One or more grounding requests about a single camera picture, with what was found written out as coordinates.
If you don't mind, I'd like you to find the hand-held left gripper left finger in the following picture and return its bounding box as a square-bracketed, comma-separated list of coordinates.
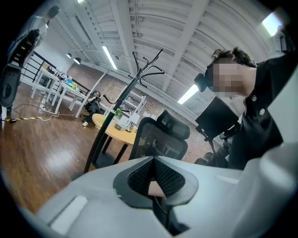
[127, 159, 155, 195]

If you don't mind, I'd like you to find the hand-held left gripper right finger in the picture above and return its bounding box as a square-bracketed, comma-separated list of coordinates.
[154, 159, 186, 198]

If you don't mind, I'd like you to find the black mesh office chair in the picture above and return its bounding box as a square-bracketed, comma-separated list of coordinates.
[129, 109, 191, 162]

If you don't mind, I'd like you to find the grey black office chair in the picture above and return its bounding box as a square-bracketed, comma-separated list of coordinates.
[0, 29, 41, 112]

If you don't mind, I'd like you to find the round yellow table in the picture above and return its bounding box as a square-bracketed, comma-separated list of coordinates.
[92, 113, 138, 166]

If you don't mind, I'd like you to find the white metal shelf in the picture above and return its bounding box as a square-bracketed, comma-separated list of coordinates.
[122, 89, 147, 124]

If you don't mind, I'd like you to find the black screen on stand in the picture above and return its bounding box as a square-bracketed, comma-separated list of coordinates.
[195, 96, 241, 167]

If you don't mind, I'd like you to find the black coat rack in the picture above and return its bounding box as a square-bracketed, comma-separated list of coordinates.
[83, 48, 166, 174]

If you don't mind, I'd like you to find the ceiling light strip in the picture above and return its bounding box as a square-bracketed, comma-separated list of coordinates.
[177, 84, 199, 105]
[260, 12, 284, 37]
[102, 45, 118, 70]

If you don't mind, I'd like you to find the person's black shirt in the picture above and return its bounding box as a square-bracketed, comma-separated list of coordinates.
[227, 49, 298, 171]

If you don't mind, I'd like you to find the long white table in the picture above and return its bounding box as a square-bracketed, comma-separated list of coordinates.
[51, 80, 88, 119]

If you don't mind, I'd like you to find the person's head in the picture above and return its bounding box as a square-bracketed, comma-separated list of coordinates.
[205, 46, 258, 99]

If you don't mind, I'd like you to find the small white table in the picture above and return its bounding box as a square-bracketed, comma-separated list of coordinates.
[31, 67, 61, 103]

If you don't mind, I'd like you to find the black metal railing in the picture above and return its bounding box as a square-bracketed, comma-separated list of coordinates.
[20, 51, 45, 84]

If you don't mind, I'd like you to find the black head-worn camera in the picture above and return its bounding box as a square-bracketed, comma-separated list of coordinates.
[194, 73, 214, 93]

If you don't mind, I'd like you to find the white power strip with cable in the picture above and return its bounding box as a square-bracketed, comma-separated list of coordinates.
[39, 104, 78, 122]

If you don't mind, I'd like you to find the yellow black floor cable cover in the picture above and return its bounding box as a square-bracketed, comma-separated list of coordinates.
[4, 116, 45, 123]

